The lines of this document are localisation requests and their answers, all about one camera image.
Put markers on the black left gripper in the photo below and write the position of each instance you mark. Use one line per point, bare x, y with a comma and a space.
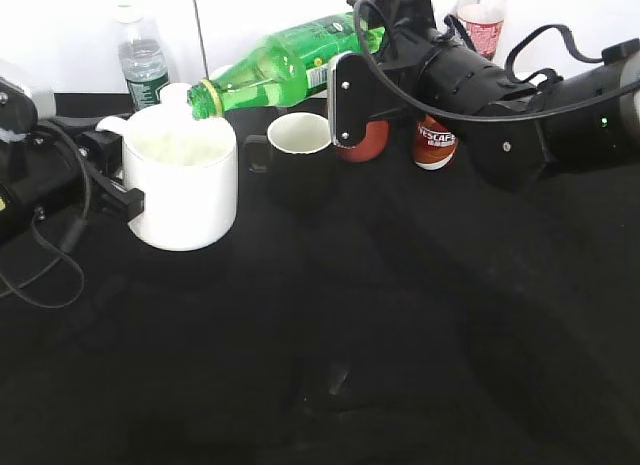
42, 171

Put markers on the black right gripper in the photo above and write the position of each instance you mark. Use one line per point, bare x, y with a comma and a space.
465, 92

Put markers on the white ceramic mug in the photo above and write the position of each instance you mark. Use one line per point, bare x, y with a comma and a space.
187, 169

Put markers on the green soda bottle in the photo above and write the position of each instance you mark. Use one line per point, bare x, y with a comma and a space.
283, 69

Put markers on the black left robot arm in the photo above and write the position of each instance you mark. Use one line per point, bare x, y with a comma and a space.
26, 101

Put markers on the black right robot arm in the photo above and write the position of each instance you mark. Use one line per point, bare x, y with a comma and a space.
585, 123

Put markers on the red ceramic cup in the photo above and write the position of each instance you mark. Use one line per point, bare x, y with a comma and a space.
373, 144

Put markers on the cola bottle red label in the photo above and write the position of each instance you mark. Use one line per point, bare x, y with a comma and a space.
483, 21

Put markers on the white purple yogurt carton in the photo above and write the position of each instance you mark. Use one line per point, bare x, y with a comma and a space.
174, 93

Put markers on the Nescafe coffee bottle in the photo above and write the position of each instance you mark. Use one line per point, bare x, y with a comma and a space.
434, 145

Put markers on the clear water bottle green label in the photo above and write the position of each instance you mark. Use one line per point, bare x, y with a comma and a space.
141, 56

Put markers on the black ceramic mug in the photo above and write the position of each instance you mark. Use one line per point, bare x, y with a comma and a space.
296, 156

